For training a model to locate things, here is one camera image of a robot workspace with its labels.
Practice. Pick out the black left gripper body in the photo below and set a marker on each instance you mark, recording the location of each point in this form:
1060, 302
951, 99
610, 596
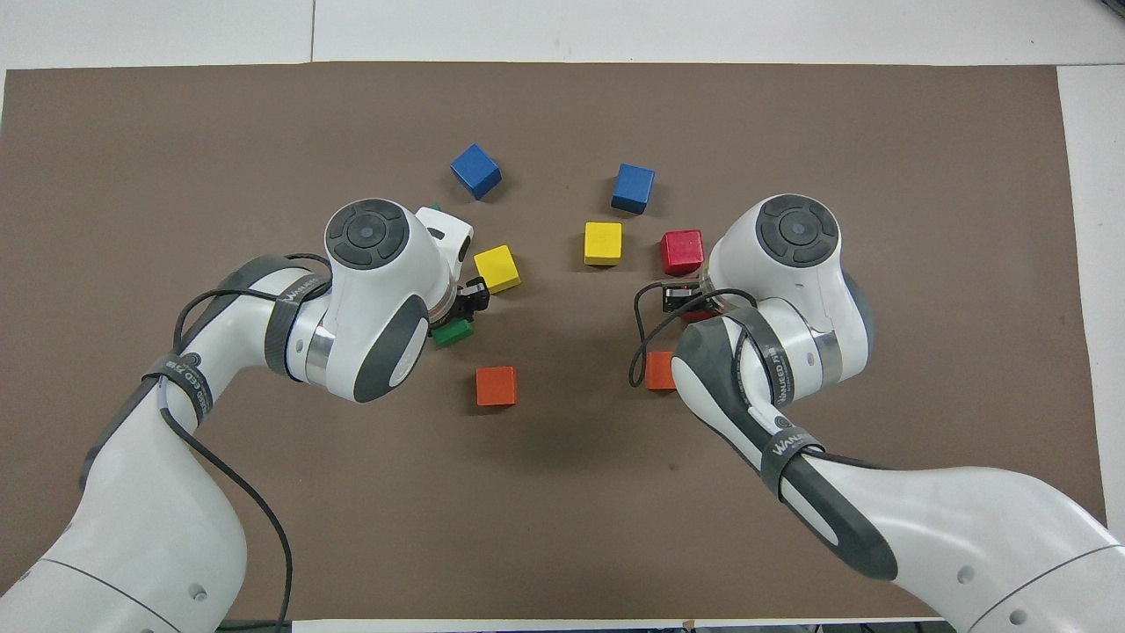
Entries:
455, 309

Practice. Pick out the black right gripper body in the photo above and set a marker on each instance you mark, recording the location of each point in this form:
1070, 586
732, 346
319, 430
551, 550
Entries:
700, 297

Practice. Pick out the yellow wooden block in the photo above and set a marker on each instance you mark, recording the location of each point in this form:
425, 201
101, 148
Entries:
497, 268
603, 243

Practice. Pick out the orange wooden block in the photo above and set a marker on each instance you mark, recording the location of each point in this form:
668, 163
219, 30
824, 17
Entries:
659, 370
497, 386

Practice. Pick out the red wooden block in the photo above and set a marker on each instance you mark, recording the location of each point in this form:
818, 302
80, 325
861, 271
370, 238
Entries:
682, 252
699, 316

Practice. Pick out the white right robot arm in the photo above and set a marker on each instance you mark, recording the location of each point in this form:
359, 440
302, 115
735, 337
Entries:
949, 527

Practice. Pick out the brown table mat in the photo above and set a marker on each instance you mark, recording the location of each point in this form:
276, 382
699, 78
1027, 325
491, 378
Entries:
562, 492

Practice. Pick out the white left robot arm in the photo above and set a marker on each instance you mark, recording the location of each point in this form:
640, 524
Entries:
132, 527

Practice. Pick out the blue wooden block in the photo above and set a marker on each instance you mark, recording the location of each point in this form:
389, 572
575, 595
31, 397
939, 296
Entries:
475, 170
633, 187

